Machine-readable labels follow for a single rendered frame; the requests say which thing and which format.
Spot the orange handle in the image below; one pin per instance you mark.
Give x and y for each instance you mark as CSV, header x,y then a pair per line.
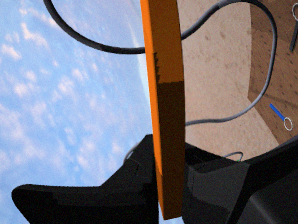
x,y
165,70

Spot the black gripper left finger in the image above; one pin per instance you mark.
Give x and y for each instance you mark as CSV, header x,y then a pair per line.
x,y
127,197

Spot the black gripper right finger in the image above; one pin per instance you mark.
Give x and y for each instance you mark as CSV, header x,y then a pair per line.
x,y
216,189

